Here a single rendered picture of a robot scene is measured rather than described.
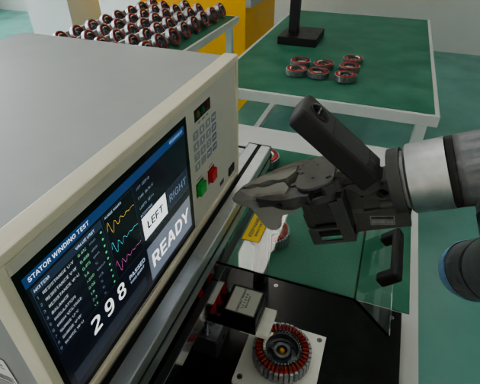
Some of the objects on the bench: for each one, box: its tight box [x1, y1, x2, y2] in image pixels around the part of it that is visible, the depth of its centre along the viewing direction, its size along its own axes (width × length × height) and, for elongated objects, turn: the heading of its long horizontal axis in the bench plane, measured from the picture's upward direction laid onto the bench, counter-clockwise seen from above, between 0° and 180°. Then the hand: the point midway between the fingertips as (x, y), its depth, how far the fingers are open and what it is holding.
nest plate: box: [232, 322, 326, 384], centre depth 77 cm, size 15×15×1 cm
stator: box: [252, 322, 312, 384], centre depth 76 cm, size 11×11×4 cm
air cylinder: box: [194, 323, 230, 358], centre depth 80 cm, size 5×8×6 cm
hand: (240, 192), depth 52 cm, fingers closed
